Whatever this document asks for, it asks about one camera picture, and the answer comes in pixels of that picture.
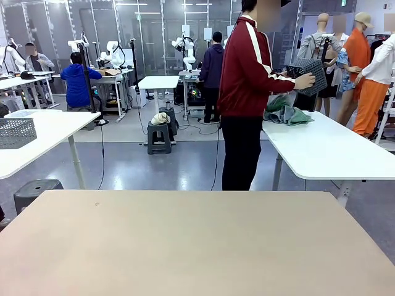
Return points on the person's left hand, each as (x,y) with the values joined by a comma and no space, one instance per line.
(283,74)

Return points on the person's right hand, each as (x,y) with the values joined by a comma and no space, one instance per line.
(305,81)

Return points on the dark grey plastic basket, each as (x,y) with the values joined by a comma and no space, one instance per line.
(318,71)

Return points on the light blue terry towel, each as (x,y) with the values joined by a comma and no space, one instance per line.
(279,116)

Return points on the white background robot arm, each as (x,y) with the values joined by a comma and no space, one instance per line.
(73,44)
(17,58)
(114,55)
(188,58)

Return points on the red-sleeved right forearm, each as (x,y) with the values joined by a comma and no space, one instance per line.
(282,83)

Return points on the light grey plastic basket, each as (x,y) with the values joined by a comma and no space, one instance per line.
(18,132)

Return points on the mannequin in grey jacket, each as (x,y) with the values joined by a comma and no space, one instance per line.
(310,46)

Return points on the person in dark red jacket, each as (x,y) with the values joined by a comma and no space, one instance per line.
(243,61)

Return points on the figure in blue floral dress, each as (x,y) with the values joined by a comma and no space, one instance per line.
(345,61)

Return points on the mannequin with cap, orange top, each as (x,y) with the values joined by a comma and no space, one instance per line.
(358,49)

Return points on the white side table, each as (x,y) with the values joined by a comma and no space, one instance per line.
(324,148)
(46,132)

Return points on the person in dark purple hoodie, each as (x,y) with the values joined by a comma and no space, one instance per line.
(211,68)

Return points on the white rectangular panel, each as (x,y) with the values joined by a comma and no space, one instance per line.
(208,34)
(185,31)

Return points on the computer case with coloured lights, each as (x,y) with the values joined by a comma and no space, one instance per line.
(194,92)

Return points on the white desk with computer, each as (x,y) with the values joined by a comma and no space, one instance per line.
(185,74)

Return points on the dark grey plastic stool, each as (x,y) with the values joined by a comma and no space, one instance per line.
(34,192)
(173,120)

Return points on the small metal cylinder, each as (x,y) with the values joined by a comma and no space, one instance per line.
(168,105)

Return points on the small white desk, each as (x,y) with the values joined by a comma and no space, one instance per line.
(159,81)

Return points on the beige bundled cloth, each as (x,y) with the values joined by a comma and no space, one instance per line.
(160,118)

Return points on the grey plastic step stool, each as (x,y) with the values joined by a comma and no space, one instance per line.
(160,129)

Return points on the black stand pole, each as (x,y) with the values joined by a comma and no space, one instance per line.
(135,66)

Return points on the white robot desk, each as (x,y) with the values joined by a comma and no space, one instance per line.
(126,71)

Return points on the open cardboard box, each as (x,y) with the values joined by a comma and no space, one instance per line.
(109,72)

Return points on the person in blue jacket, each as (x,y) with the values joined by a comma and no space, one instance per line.
(75,86)

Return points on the person in grey jacket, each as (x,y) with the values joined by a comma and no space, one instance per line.
(43,61)

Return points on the black cap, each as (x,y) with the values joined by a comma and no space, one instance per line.
(27,75)

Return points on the white background work table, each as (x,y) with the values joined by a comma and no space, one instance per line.
(21,80)

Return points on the black camera tripod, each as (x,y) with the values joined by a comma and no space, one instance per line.
(324,52)
(88,80)

